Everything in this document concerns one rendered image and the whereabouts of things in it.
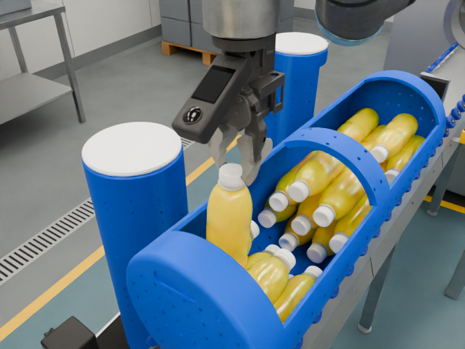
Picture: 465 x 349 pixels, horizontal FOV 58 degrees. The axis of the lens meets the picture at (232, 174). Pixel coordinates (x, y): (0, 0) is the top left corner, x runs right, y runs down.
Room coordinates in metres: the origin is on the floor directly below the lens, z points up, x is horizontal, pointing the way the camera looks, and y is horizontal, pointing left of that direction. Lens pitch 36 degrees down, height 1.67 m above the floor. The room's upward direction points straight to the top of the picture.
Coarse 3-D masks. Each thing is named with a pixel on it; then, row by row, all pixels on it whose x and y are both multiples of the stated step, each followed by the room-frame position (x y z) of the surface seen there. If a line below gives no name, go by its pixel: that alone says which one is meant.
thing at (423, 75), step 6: (426, 78) 1.40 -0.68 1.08; (432, 78) 1.40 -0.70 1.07; (438, 78) 1.39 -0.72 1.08; (444, 78) 1.38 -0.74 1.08; (450, 78) 1.38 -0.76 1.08; (432, 84) 1.38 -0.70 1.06; (438, 84) 1.37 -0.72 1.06; (444, 84) 1.36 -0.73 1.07; (438, 90) 1.37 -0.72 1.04; (444, 90) 1.37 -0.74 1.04; (444, 96) 1.37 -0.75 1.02
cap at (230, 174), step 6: (222, 168) 0.50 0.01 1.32; (228, 168) 0.50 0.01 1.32; (234, 168) 0.50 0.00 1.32; (240, 168) 0.50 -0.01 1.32; (222, 174) 0.48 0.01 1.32; (228, 174) 0.48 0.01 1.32; (234, 174) 0.48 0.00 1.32; (240, 174) 0.48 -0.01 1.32; (222, 180) 0.48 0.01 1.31; (228, 180) 0.48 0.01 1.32; (234, 180) 0.48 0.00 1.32; (240, 180) 0.48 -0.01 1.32; (228, 186) 0.48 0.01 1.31; (234, 186) 0.48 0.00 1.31
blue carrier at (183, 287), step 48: (384, 96) 1.09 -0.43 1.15; (432, 96) 0.99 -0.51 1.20; (288, 144) 0.75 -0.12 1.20; (336, 144) 0.71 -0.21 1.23; (432, 144) 0.90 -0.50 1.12; (384, 192) 0.66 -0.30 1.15; (192, 240) 0.44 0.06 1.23; (144, 288) 0.44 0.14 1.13; (192, 288) 0.37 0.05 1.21; (240, 288) 0.37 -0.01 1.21; (336, 288) 0.49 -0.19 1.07; (192, 336) 0.38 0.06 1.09; (240, 336) 0.32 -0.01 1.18; (288, 336) 0.36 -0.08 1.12
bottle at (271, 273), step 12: (264, 264) 0.48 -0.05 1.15; (276, 264) 0.48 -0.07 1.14; (288, 264) 0.49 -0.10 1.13; (252, 276) 0.45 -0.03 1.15; (264, 276) 0.45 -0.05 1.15; (276, 276) 0.46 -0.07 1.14; (288, 276) 0.47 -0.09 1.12; (264, 288) 0.43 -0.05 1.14; (276, 288) 0.44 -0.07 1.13; (276, 300) 0.43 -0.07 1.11
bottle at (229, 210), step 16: (224, 192) 0.48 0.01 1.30; (240, 192) 0.48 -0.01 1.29; (208, 208) 0.48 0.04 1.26; (224, 208) 0.46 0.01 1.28; (240, 208) 0.46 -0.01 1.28; (208, 224) 0.47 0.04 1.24; (224, 224) 0.46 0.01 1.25; (240, 224) 0.46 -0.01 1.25; (208, 240) 0.47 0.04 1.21; (224, 240) 0.45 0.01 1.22; (240, 240) 0.46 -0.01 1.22; (240, 256) 0.46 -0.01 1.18
